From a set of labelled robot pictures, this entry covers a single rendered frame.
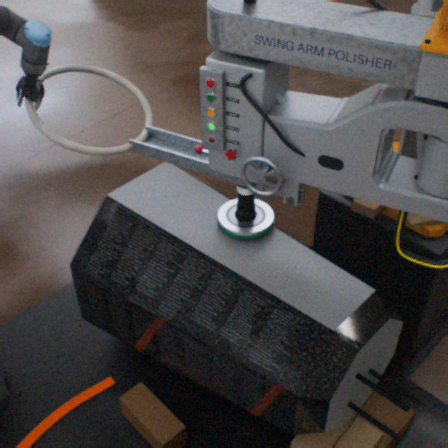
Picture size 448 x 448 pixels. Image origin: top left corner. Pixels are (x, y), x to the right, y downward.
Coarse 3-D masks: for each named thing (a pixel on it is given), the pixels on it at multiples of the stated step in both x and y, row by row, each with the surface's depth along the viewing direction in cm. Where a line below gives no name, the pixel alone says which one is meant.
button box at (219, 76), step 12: (204, 72) 183; (216, 72) 181; (204, 84) 186; (216, 84) 184; (204, 96) 189; (216, 96) 186; (204, 108) 191; (216, 108) 189; (204, 120) 194; (216, 120) 192; (204, 132) 197; (216, 132) 195; (204, 144) 200; (216, 144) 198
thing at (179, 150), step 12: (156, 132) 231; (168, 132) 229; (132, 144) 225; (144, 144) 222; (156, 144) 230; (168, 144) 230; (180, 144) 229; (192, 144) 227; (156, 156) 223; (168, 156) 220; (180, 156) 218; (192, 156) 225; (204, 156) 225; (192, 168) 218; (204, 168) 216; (228, 180) 214; (240, 180) 212; (300, 192) 203
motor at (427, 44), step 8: (440, 8) 167; (440, 16) 154; (432, 24) 158; (440, 24) 153; (432, 32) 154; (440, 32) 154; (424, 40) 150; (432, 40) 150; (440, 40) 150; (424, 48) 148; (432, 48) 147; (440, 48) 147
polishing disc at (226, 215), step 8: (232, 200) 236; (256, 200) 236; (224, 208) 232; (232, 208) 232; (256, 208) 232; (264, 208) 232; (224, 216) 228; (232, 216) 228; (264, 216) 228; (272, 216) 228; (224, 224) 225; (232, 224) 225; (240, 224) 225; (248, 224) 225; (256, 224) 225; (264, 224) 225; (232, 232) 222; (240, 232) 221; (248, 232) 221; (256, 232) 221
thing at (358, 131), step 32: (288, 96) 196; (320, 96) 194; (352, 96) 189; (384, 96) 171; (416, 96) 165; (288, 128) 185; (320, 128) 181; (352, 128) 175; (384, 128) 171; (416, 128) 166; (288, 160) 192; (320, 160) 187; (352, 160) 182; (384, 160) 187; (416, 160) 192; (288, 192) 202; (352, 192) 189; (384, 192) 183; (416, 192) 180
